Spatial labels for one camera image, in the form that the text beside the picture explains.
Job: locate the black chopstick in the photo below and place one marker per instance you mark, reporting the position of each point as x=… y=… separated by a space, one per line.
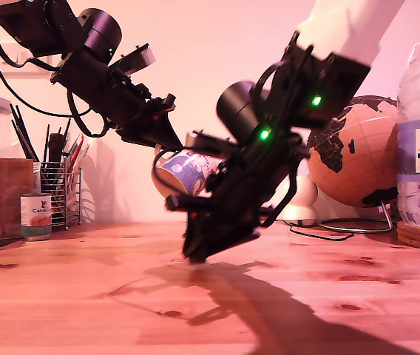
x=21 y=140
x=21 y=132
x=27 y=134

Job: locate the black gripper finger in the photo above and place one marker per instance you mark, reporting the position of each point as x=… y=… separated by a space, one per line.
x=158 y=127
x=151 y=143
x=199 y=240
x=232 y=236

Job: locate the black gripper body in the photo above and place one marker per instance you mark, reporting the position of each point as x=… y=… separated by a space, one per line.
x=128 y=101
x=232 y=199

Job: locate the white mug with blue cartoon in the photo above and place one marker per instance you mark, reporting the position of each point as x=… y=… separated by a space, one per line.
x=188 y=170

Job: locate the white stick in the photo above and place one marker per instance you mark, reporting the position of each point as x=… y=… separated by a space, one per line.
x=86 y=149

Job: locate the white wall switch plate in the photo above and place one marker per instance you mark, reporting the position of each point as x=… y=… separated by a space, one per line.
x=29 y=74

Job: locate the cork globe with dark continents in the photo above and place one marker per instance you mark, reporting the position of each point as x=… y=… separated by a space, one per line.
x=365 y=159

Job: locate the white labelled tin can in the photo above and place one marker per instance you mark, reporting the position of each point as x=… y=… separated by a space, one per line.
x=36 y=220

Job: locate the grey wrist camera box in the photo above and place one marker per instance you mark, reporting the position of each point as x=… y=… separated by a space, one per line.
x=195 y=140
x=139 y=59

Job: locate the red pencil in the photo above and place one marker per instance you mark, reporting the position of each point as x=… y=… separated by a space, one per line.
x=75 y=152

